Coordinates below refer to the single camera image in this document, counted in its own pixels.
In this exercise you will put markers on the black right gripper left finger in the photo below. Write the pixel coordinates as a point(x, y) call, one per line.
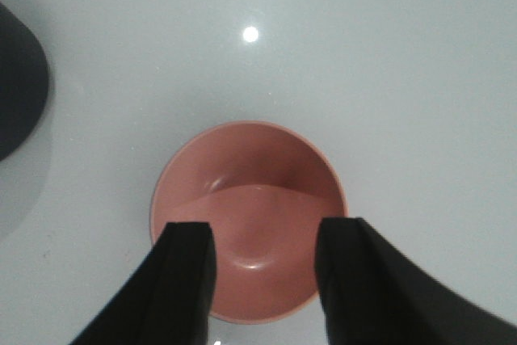
point(168, 298)

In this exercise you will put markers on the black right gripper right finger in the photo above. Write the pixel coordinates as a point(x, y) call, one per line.
point(372, 294)

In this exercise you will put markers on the pink bowl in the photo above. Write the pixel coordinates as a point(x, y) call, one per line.
point(264, 190)

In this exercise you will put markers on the dark blue saucepan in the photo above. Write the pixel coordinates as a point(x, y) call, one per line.
point(24, 82)

